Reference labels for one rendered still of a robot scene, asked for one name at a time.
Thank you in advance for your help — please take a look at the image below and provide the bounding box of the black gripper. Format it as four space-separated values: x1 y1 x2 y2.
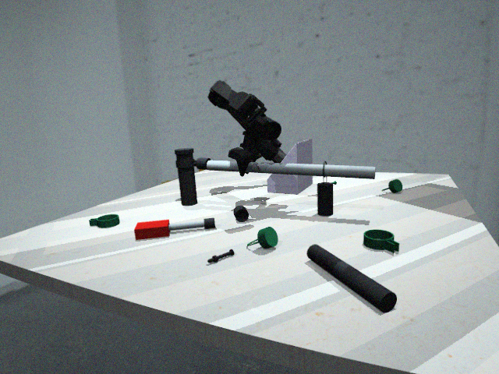
228 129 263 177

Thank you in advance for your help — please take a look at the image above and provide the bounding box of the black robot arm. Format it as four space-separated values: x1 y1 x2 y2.
208 80 287 163

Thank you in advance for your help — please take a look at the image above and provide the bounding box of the dark green band clamp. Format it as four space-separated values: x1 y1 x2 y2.
89 214 120 228
363 229 400 253

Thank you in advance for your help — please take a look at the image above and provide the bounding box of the black bolt with nut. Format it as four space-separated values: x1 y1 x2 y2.
207 249 234 263

